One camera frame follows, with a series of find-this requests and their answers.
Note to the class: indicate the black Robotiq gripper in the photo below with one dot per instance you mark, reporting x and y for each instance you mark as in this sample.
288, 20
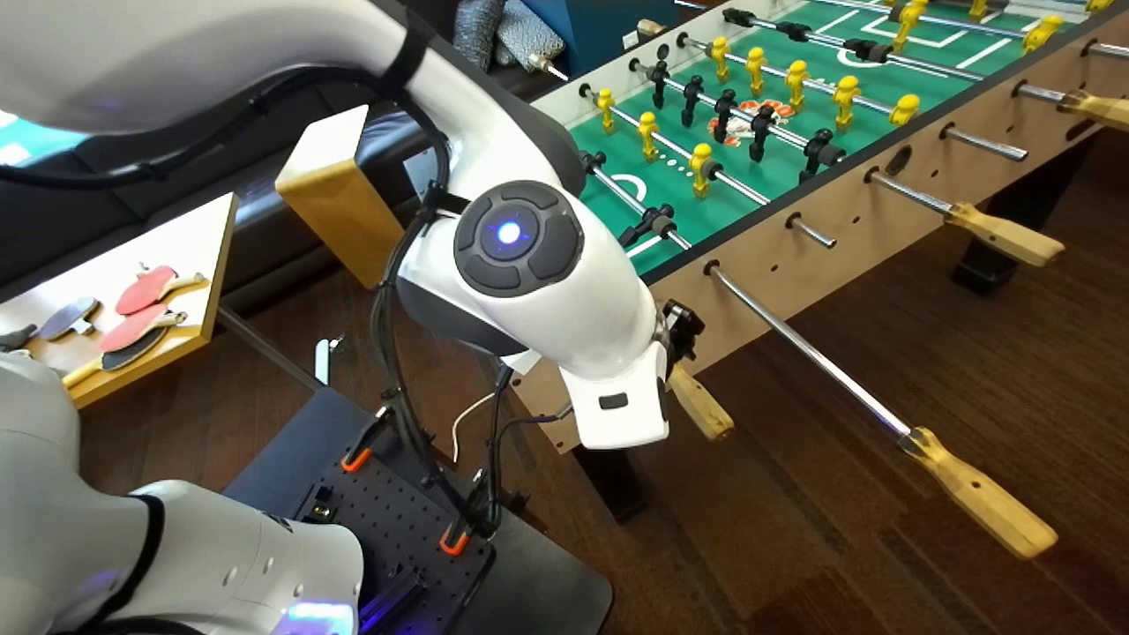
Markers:
679, 325

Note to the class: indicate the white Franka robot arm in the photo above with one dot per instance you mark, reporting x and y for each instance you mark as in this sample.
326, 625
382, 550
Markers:
594, 311

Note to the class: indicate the foosball table with green field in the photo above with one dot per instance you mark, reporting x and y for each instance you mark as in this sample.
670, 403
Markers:
764, 275

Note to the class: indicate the black foosball player figure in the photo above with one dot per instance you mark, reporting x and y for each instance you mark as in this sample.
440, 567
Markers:
723, 115
693, 100
764, 127
794, 31
653, 222
741, 20
821, 154
868, 51
657, 77
594, 159

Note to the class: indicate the yellow foosball player figure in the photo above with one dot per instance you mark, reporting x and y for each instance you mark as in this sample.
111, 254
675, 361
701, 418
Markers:
909, 20
799, 85
703, 166
1042, 34
756, 71
848, 104
1103, 4
648, 133
974, 8
721, 55
604, 108
906, 112

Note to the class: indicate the grey robot cart platform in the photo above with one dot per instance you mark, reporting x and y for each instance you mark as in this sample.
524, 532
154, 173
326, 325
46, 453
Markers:
550, 588

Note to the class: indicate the black clamp with orange tip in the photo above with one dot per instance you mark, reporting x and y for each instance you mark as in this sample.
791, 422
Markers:
357, 455
457, 536

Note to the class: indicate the light grey pillow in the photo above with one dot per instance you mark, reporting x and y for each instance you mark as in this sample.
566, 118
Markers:
530, 37

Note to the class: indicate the black perforated mounting board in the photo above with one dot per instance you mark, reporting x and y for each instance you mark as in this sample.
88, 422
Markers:
389, 518

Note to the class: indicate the dark grey pillow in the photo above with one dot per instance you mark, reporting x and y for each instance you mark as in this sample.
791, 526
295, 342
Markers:
479, 31

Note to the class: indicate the black leather sofa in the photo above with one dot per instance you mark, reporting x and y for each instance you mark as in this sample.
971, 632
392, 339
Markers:
253, 218

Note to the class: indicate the light wooden low table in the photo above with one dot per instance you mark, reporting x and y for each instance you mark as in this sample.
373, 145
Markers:
178, 233

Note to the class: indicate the red table tennis paddle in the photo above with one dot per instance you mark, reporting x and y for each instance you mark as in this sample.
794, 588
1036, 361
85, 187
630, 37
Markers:
146, 287
127, 331

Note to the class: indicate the black table tennis paddle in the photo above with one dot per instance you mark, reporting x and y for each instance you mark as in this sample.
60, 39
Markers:
138, 349

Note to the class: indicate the blue grey table tennis paddle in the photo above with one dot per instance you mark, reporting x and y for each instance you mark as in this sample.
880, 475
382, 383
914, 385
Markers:
66, 318

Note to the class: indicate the small metal bracket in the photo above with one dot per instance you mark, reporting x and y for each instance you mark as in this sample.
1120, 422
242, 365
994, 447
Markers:
321, 361

